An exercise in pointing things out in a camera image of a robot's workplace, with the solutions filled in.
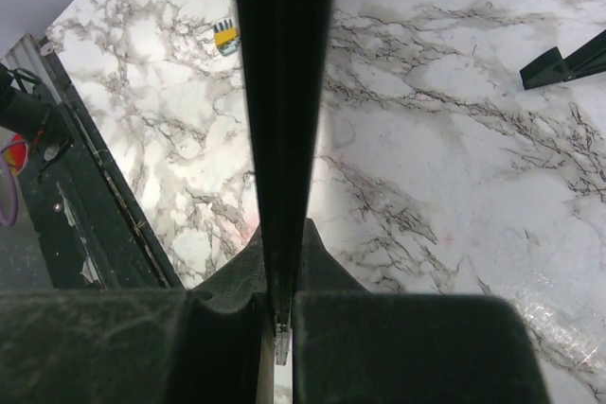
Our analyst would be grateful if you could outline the white dry-erase whiteboard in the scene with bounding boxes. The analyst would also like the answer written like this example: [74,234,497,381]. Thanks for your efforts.
[236,0,332,365]

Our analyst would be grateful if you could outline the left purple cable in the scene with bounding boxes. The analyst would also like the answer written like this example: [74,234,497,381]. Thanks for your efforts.
[0,138,21,228]

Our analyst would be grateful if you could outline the black whiteboard stand foot right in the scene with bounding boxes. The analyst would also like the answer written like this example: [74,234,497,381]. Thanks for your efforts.
[520,31,606,90]

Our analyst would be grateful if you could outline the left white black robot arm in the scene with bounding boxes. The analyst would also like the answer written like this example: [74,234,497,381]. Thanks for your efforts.
[1,64,72,163]

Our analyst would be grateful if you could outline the yellow hex key set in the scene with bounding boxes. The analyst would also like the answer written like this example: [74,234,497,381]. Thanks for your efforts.
[213,18,240,57]

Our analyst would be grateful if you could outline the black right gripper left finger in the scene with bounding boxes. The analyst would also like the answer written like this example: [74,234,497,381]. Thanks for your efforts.
[1,236,268,403]

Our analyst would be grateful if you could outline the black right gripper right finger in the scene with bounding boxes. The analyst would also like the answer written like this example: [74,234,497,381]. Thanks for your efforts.
[293,221,549,403]

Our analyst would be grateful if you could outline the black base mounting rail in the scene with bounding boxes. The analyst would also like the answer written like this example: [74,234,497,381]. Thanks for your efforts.
[21,38,182,290]

